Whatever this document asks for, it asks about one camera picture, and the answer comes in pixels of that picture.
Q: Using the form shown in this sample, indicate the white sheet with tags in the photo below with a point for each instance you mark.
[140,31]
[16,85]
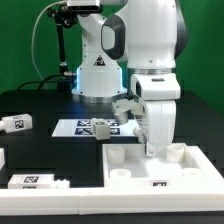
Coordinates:
[82,128]

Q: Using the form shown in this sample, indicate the white block left edge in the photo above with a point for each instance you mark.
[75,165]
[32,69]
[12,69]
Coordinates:
[2,158]

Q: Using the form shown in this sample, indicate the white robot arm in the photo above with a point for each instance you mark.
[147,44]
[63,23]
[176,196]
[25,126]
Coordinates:
[128,60]

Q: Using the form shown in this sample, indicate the black camera stand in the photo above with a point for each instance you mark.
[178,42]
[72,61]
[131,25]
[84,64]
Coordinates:
[63,19]

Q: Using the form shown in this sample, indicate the white square tabletop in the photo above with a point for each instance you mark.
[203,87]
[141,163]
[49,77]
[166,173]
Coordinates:
[179,165]

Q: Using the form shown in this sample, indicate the white L-shaped obstacle wall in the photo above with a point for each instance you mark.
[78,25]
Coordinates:
[114,200]

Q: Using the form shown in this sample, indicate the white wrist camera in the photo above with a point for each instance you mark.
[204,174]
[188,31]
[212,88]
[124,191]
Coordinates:
[120,109]

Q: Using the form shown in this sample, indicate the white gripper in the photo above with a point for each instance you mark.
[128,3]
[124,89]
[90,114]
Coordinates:
[157,123]

